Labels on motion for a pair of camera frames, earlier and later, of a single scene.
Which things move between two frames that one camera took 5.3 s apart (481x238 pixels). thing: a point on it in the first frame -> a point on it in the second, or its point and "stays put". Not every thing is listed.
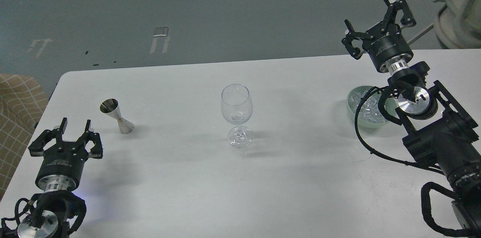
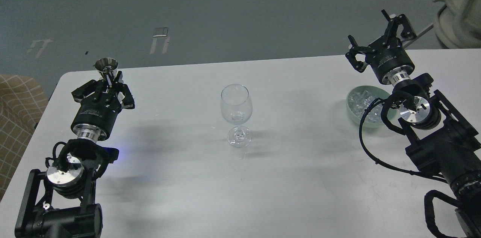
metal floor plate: (161, 31) stays put
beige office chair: (458, 24) stays put
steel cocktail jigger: (111, 106) -> (106, 65)
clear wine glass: (237, 108) stays put
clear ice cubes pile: (369, 111) stays put
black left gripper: (61, 167) -> (96, 116)
